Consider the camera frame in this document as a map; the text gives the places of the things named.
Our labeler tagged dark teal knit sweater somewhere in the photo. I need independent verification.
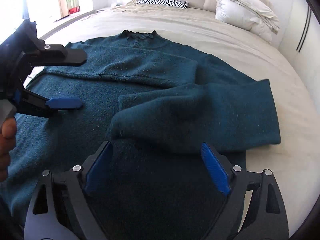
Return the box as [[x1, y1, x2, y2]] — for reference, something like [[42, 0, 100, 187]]
[[1, 30, 281, 239]]

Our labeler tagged person's left hand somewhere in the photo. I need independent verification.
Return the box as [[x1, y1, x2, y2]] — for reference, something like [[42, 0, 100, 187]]
[[0, 118, 17, 182]]

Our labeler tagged green and red box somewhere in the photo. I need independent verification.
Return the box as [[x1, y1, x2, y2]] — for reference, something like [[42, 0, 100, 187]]
[[67, 0, 80, 15]]

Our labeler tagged beige bed sheet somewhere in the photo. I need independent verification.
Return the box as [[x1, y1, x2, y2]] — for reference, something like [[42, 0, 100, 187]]
[[38, 4, 319, 236]]

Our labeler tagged zebra print pillow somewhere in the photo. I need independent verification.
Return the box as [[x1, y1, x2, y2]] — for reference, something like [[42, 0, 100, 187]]
[[135, 0, 189, 9]]

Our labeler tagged white folded duvet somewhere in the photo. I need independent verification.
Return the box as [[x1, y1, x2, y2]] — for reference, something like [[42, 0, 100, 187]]
[[215, 0, 280, 43]]

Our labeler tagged white wardrobe with black handles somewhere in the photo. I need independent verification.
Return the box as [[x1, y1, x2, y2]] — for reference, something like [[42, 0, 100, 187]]
[[279, 0, 319, 104]]

